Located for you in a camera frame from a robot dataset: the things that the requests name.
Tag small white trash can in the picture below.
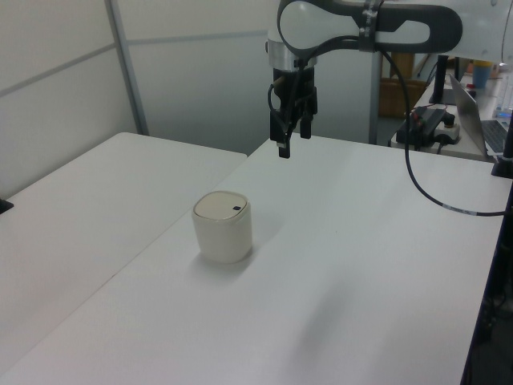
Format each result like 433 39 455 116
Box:
191 191 254 265

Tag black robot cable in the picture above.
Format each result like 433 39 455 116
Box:
294 34 508 218

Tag black monitor stand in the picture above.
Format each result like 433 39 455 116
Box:
428 54 458 105

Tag brown cardboard box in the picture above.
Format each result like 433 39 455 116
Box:
378 51 418 119

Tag grey cable strap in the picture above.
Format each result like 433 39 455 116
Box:
357 0 382 54

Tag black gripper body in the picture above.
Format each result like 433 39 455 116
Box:
272 67 317 110

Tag grey partition rail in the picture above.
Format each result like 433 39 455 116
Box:
127 29 269 44
0 41 120 99

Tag black stand pole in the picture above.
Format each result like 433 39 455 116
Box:
460 78 513 385

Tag grey partition post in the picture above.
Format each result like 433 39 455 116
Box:
367 51 382 145
107 0 150 137

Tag black box with red wires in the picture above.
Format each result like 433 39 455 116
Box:
407 104 448 136

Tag silver laptop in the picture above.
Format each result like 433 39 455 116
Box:
448 73 511 158

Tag beige trash can lid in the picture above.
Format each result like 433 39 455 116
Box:
193 191 248 222

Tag blue cup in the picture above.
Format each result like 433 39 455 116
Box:
472 60 493 90

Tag clear plastic container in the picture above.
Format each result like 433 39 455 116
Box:
495 75 513 120

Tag white socket with black plug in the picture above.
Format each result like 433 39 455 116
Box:
434 113 462 146

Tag white side desk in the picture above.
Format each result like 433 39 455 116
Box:
386 59 513 164

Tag black pole clamp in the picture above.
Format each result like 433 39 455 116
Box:
491 155 513 178

